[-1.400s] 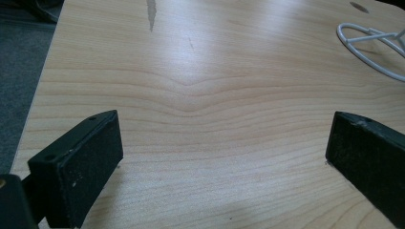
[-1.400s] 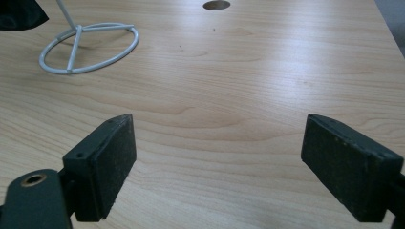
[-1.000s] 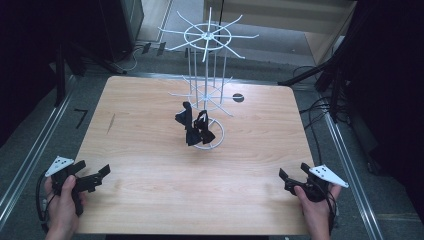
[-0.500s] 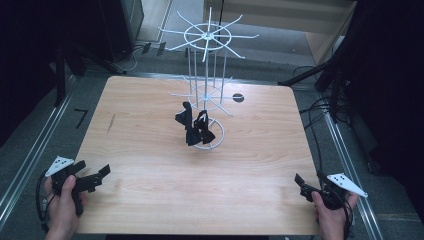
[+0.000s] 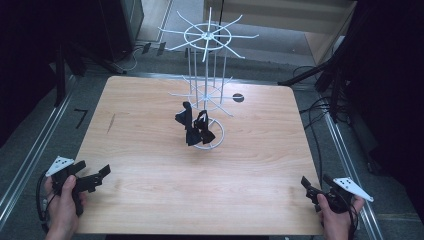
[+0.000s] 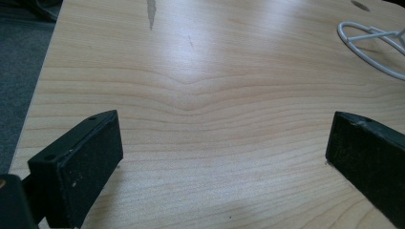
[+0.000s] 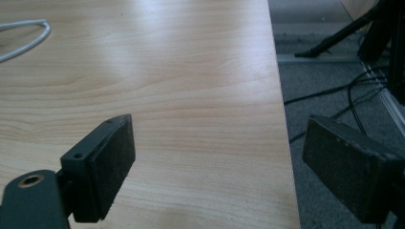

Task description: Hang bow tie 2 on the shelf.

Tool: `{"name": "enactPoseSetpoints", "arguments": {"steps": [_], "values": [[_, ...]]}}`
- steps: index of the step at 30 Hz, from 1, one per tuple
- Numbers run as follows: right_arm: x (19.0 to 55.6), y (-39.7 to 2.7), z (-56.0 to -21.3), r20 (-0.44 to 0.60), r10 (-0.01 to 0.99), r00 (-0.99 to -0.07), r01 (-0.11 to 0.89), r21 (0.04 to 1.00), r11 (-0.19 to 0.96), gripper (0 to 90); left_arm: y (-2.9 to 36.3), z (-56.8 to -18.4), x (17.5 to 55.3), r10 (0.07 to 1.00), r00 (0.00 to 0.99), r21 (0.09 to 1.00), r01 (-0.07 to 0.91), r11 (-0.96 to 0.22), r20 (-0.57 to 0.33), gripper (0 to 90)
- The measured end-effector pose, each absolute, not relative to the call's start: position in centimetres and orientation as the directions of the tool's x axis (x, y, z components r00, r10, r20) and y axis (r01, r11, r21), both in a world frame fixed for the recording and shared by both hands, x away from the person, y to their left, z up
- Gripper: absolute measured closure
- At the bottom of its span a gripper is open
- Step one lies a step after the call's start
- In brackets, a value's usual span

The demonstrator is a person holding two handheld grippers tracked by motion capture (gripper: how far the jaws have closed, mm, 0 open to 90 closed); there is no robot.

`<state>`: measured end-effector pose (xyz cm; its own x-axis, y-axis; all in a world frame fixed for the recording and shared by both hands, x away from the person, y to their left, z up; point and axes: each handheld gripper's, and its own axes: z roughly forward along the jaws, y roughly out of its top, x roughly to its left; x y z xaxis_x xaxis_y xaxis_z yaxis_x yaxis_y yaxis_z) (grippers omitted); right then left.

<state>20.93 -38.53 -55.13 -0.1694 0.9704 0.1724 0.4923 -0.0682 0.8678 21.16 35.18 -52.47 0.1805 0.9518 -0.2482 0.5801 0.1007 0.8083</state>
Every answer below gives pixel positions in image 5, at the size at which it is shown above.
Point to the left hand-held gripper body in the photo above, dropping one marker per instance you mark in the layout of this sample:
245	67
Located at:
88	182

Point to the person's right hand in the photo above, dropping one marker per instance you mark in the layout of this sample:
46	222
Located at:
336	223

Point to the metal floor rail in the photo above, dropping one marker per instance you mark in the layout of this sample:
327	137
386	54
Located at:
33	156
350	170

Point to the black metal stand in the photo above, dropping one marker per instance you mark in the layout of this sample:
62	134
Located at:
333	83
60	76

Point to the person's left hand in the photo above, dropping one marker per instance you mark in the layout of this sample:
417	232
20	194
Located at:
64	210

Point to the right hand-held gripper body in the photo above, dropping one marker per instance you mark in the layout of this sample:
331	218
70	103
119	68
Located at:
338	201

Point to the black bow tie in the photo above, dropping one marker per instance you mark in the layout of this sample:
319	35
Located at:
205	128
186	116

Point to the black round table grommet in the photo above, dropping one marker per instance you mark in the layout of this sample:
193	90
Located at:
238	97

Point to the light wooden cabinet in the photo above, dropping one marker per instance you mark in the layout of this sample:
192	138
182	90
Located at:
286	16

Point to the dark cabinet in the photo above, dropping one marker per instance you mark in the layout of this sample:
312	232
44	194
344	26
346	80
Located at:
123	23

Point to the black plug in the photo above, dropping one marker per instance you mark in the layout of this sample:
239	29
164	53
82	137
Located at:
161	48
146	48

